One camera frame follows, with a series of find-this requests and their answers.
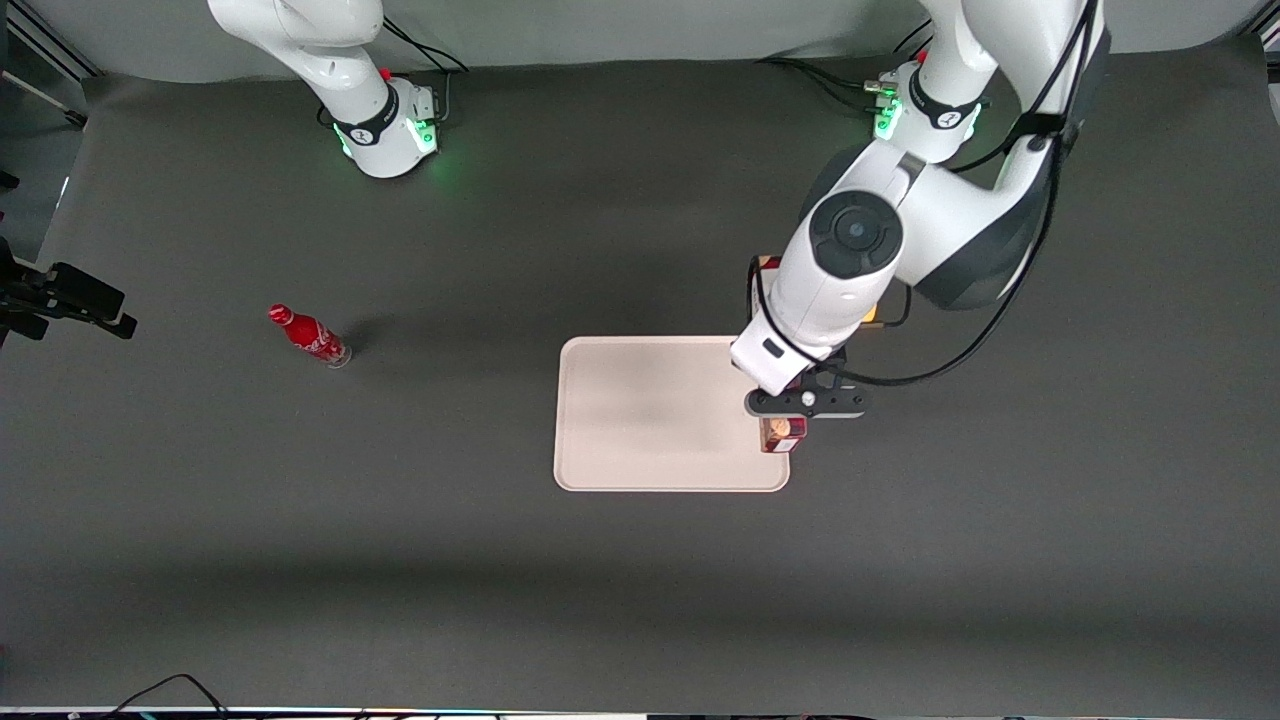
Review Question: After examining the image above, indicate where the black base cable bundle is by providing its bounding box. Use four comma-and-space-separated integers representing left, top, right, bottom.
755, 55, 901, 113
380, 15, 469, 126

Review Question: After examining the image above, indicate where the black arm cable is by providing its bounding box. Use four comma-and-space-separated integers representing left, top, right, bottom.
748, 0, 1101, 389

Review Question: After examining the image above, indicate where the thin black cable loop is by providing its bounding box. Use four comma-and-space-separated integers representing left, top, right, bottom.
100, 673, 231, 719

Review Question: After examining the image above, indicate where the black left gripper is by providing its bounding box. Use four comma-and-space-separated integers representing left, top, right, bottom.
745, 350, 871, 421

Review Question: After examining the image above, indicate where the red cola bottle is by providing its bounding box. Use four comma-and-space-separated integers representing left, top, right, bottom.
267, 304, 353, 369

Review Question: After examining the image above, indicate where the cream plastic tray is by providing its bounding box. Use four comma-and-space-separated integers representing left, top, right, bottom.
553, 336, 791, 493

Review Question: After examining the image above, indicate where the red plaid cookie box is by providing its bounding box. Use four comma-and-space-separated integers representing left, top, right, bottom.
757, 255, 807, 454

